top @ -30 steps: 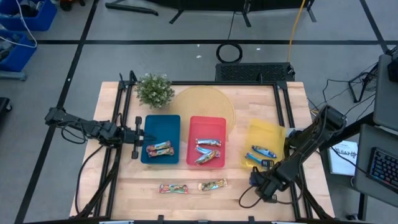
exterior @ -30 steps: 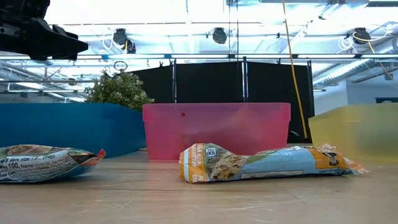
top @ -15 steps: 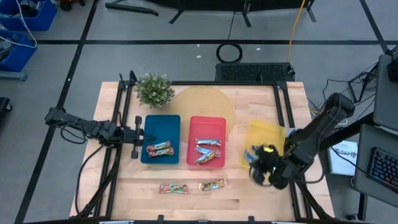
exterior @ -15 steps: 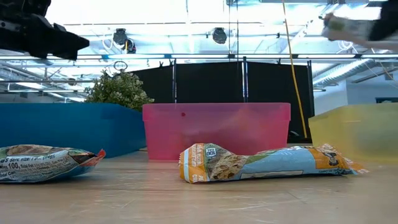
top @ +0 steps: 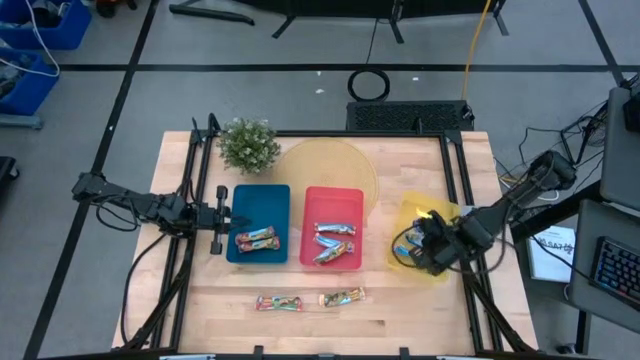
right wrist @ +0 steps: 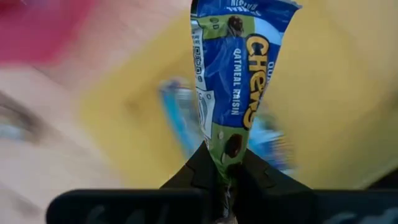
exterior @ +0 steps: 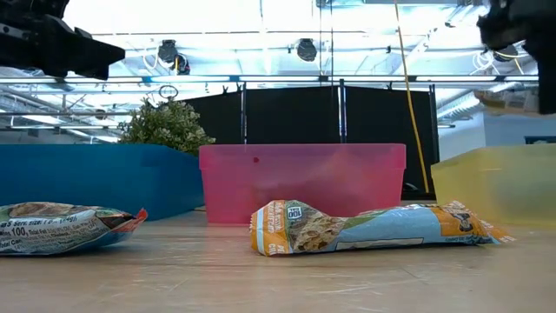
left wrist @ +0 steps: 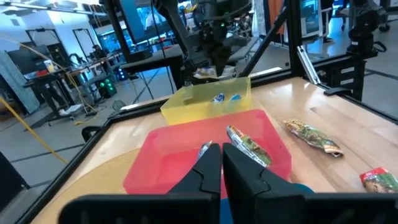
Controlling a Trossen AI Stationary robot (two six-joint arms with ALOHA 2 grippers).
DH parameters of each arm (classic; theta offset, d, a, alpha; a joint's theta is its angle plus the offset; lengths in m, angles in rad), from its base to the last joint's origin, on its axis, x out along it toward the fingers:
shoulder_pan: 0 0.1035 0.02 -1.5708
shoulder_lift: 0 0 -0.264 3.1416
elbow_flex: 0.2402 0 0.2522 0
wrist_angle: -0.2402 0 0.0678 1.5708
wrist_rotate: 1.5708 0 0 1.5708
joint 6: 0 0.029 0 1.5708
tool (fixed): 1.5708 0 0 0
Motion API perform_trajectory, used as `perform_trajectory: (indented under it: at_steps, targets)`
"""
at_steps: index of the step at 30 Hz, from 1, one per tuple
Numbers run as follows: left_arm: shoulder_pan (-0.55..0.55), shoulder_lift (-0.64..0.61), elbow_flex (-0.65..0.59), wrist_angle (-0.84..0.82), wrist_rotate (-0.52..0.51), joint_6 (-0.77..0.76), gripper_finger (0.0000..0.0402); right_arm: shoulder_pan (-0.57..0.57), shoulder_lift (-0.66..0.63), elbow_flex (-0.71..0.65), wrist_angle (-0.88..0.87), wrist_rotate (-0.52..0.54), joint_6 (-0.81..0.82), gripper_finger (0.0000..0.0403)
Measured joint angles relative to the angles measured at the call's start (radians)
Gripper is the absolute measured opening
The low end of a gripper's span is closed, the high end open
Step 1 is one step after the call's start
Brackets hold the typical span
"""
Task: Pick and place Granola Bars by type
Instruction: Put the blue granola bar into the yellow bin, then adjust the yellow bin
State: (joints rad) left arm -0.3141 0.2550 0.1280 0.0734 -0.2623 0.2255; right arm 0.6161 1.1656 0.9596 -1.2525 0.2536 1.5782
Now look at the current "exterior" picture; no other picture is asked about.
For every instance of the red chocolate chip granola bar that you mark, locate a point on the red chocolate chip granola bar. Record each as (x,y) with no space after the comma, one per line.
(52,230)

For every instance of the small black ceiling device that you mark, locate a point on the small black ceiling device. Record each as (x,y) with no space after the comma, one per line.
(182,65)

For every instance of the black partition panel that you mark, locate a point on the black partition panel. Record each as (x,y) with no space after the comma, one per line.
(378,117)
(291,115)
(208,124)

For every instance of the yellow translucent plastic bin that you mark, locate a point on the yellow translucent plastic bin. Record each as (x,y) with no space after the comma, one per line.
(499,187)

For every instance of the horizontal metal rail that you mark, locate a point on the horizontal metal rail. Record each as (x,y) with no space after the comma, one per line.
(282,78)

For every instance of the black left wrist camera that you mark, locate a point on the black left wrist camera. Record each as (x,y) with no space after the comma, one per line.
(48,6)

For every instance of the black ceiling fixture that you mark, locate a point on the black ceiling fixture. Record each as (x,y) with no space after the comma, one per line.
(167,50)
(508,54)
(306,49)

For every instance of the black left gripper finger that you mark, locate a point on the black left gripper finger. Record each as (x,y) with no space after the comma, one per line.
(74,68)
(78,48)

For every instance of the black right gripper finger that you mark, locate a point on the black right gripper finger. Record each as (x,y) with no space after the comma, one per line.
(547,78)

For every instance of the green potted plant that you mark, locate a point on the green potted plant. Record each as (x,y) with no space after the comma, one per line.
(165,126)

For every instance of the pink translucent plastic bin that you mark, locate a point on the pink translucent plastic bin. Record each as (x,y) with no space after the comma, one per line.
(282,174)

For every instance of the blue plastic bin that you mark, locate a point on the blue plastic bin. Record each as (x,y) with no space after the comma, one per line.
(108,174)

